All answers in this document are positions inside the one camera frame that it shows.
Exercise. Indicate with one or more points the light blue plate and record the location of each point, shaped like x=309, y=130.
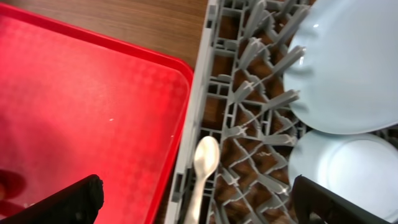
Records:
x=347, y=77

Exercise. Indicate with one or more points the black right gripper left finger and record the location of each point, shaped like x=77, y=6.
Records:
x=77, y=203

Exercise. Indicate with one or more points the small light blue bowl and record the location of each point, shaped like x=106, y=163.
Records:
x=361, y=168

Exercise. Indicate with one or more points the grey dishwasher rack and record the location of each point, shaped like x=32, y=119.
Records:
x=238, y=97

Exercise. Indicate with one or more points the white plastic spoon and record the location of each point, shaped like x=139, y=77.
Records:
x=205, y=162

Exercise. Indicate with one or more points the red serving tray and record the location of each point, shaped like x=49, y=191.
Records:
x=76, y=103

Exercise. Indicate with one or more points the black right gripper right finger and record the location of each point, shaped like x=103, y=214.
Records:
x=316, y=204

